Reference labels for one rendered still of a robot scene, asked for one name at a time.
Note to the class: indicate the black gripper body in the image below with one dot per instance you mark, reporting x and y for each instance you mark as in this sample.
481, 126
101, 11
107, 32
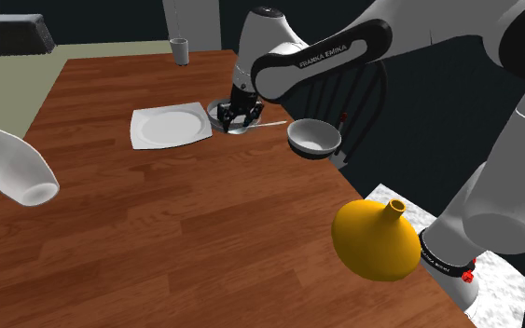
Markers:
244, 100

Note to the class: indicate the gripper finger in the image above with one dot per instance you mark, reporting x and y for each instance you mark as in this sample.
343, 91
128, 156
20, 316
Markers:
226, 116
254, 115

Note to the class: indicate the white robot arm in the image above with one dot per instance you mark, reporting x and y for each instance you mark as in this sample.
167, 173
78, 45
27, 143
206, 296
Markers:
507, 150

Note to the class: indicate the small white round dish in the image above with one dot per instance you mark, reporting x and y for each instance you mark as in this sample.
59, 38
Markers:
211, 112

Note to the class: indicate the white spoon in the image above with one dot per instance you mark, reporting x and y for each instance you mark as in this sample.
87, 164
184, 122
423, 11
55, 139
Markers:
271, 123

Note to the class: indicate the white square plate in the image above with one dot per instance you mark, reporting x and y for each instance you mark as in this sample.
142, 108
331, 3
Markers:
171, 127

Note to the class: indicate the white bowl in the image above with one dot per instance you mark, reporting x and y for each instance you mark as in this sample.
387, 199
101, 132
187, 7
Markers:
314, 136

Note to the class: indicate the white cup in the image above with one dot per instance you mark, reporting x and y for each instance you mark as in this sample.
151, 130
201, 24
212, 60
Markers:
179, 51

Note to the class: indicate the brown wooden table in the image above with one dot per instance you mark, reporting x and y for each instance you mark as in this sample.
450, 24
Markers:
175, 218

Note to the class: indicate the black spindle chair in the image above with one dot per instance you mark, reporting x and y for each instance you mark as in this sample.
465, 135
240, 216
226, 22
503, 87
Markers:
375, 104

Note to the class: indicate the yellow round vase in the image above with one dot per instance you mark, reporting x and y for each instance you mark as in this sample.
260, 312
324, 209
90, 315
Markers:
371, 245

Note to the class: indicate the white vase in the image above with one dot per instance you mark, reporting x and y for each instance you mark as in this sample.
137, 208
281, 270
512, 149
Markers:
9, 163

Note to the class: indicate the dark low cabinet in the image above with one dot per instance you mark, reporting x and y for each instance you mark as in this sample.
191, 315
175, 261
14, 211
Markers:
9, 36

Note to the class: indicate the white patterned robot stand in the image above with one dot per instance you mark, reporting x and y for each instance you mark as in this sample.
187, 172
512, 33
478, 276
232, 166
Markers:
500, 286

